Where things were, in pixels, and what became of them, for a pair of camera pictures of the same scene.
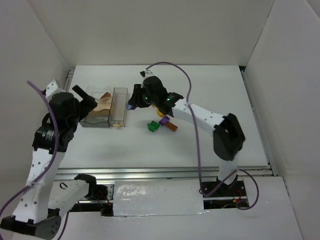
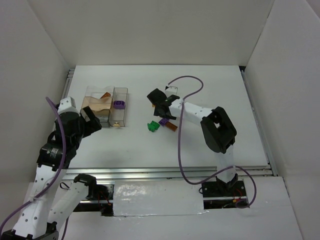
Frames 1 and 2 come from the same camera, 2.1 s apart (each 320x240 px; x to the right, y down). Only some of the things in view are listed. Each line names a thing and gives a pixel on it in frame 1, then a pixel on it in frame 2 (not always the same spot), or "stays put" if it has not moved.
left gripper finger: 81,93 -> 87,114
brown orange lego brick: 171,126 stays put
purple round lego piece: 129,106 -> 119,104
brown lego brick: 106,95 stays put
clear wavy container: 97,93 stays put
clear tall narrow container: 117,117 stays put
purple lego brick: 163,121 stays put
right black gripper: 136,96 -> 161,105
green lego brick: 153,126 stays put
